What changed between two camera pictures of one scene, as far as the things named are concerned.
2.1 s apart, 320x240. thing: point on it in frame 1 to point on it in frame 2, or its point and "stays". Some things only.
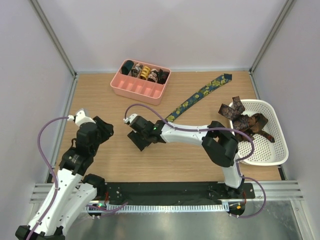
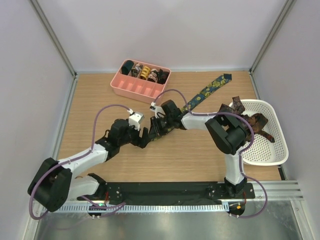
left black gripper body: x=96 y=144 to x=132 y=136
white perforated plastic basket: x=265 y=152 stays
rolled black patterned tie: x=162 y=76 stays
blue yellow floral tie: x=226 y=78 stays
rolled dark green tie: x=127 y=67 stays
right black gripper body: x=145 y=136 to x=167 y=121
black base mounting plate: x=175 y=193 stays
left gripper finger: x=106 y=130 to x=145 y=139
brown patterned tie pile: x=253 y=122 stays
